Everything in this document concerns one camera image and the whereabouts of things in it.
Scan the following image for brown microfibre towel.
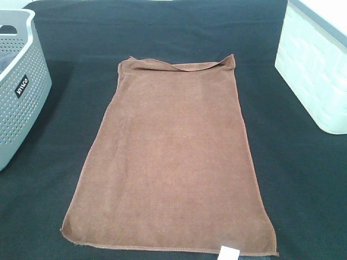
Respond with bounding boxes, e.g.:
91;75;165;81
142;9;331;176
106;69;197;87
61;55;278;256

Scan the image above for grey towel in basket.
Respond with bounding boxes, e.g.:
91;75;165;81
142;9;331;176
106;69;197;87
1;52;17;80

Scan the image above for black table cloth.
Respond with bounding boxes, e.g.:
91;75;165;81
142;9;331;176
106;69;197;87
1;1;346;259

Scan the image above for grey perforated laundry basket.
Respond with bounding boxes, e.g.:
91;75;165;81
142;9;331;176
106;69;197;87
1;9;52;169

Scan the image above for white plastic storage bin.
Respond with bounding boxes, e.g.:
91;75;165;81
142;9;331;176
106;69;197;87
274;1;346;134

